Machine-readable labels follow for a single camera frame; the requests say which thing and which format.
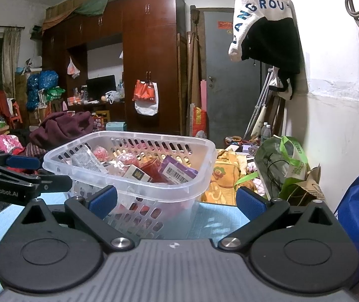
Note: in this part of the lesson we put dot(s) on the clear water bottle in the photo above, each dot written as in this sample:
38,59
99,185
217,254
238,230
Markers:
269,130
263,132

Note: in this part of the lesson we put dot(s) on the purple box with barcode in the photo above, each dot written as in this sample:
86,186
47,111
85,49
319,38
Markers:
179,170

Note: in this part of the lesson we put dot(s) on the teal tissue box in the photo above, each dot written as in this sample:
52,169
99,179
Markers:
116,126

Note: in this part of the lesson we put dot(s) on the clear plastic basket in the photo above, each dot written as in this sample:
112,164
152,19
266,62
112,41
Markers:
154,198

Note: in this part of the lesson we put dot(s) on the red gift bag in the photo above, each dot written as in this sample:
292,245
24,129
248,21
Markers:
199,122

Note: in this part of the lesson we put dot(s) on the blue plastic bags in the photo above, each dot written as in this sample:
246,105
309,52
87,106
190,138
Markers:
42,85

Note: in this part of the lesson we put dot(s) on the orange and white bag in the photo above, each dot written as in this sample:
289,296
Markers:
145,96

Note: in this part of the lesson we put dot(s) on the red box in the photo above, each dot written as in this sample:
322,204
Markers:
154,170

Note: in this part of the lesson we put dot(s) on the white box yellow label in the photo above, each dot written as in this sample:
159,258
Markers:
138,173

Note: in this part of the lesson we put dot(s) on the pink wrapped packet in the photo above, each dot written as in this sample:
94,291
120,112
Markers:
128,163

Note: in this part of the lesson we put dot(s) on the pink paper roll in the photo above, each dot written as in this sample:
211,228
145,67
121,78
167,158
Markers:
204,94

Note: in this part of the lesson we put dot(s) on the blue fabric bag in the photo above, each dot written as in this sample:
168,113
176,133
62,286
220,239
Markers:
352,214

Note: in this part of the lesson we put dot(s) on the green shopping bag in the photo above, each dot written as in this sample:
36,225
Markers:
277,163

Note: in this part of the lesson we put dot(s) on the green plastic basket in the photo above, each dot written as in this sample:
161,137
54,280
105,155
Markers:
55,93

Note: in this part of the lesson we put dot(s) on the brown paper bag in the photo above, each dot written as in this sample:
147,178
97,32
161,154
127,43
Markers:
308,188

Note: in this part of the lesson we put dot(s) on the beige curtain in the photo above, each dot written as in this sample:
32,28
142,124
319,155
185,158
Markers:
11,59

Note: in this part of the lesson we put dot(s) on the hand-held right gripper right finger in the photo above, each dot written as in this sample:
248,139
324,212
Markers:
250,202

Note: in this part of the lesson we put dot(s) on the white hanging jacket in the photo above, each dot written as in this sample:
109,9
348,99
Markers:
258,15

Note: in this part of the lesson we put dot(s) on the black hanging garment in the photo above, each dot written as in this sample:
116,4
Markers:
277,47

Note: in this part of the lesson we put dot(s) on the cardboard boxes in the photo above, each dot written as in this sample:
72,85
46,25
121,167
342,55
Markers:
63,3

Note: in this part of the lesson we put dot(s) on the metal crutches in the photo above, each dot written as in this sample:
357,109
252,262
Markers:
259,107

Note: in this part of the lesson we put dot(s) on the red plastic stool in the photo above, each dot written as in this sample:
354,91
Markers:
15,113

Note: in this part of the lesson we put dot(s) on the maroon cloth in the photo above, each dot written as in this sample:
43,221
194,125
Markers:
63,129

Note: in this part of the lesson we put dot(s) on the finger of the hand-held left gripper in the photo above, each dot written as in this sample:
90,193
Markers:
55,183
22,162

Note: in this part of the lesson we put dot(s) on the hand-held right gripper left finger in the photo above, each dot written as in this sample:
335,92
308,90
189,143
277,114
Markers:
104,199

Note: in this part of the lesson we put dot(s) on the white plastic bag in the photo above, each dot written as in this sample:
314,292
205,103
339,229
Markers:
73,69

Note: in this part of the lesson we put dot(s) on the dark wooden wardrobe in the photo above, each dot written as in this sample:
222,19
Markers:
148,53

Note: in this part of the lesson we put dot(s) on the light blue mat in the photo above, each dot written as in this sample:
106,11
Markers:
220,220

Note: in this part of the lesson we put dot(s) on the grey door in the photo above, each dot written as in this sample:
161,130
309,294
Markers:
233,85

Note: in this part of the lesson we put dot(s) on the computer monitor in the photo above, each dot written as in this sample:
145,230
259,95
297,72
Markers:
101,87

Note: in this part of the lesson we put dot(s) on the yellow printed blanket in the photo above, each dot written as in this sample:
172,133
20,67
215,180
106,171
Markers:
226,176

